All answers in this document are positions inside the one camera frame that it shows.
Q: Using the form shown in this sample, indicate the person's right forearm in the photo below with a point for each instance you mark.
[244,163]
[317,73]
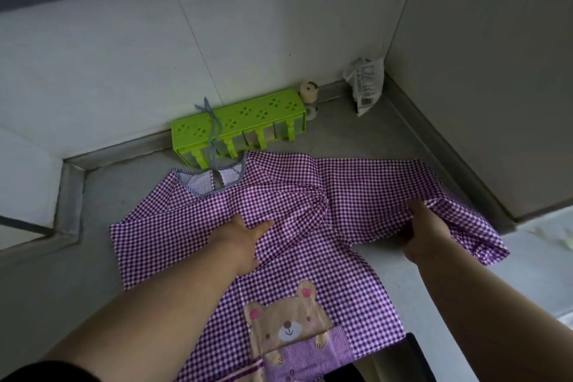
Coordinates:
[483,314]

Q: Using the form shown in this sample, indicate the green plastic rack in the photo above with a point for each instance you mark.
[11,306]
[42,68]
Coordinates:
[250,115]

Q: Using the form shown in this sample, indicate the purple checked bear smock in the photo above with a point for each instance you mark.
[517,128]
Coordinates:
[358,189]

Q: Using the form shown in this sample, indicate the person's right hand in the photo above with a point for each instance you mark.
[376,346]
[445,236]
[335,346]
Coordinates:
[429,234]

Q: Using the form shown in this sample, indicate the black flat object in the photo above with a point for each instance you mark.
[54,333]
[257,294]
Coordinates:
[403,361]

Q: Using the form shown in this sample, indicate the person's left forearm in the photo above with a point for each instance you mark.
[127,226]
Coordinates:
[152,310]

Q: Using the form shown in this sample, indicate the clear plastic labelled bag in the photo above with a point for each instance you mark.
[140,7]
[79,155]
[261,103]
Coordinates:
[366,84]

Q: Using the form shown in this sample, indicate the person's right thumb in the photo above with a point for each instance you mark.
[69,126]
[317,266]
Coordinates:
[414,211]

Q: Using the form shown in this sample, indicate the person's left hand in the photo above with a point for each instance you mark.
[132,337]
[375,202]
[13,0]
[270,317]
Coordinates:
[239,243]

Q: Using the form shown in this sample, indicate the small white roll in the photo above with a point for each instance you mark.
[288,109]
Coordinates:
[311,112]

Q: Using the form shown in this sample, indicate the person's left fingers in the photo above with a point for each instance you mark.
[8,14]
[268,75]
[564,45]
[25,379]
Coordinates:
[262,229]

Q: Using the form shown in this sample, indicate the black sleeve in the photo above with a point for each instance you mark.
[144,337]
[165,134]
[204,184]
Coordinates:
[44,372]

